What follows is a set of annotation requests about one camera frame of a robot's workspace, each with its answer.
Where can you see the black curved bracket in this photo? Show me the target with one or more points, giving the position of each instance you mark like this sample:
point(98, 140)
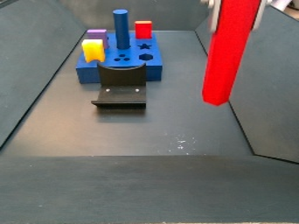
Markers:
point(122, 87)

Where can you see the red hexagon peg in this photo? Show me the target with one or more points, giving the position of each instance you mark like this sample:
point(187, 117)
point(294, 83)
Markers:
point(227, 45)

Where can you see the yellow arch block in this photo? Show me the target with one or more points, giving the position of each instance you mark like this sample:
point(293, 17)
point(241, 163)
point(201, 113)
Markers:
point(94, 50)

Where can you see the red rectangular block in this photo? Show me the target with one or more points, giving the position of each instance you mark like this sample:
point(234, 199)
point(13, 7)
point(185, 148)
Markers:
point(143, 29)

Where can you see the blue cylinder peg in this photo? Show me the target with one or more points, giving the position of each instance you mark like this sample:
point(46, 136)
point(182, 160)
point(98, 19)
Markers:
point(121, 16)

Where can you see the blue shape board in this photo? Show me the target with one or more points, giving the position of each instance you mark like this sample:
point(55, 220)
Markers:
point(143, 52)

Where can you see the purple block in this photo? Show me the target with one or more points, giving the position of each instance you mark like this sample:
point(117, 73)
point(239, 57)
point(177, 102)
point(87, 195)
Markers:
point(99, 34)

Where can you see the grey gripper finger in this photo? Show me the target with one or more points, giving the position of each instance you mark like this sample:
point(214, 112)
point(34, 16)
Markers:
point(214, 6)
point(263, 4)

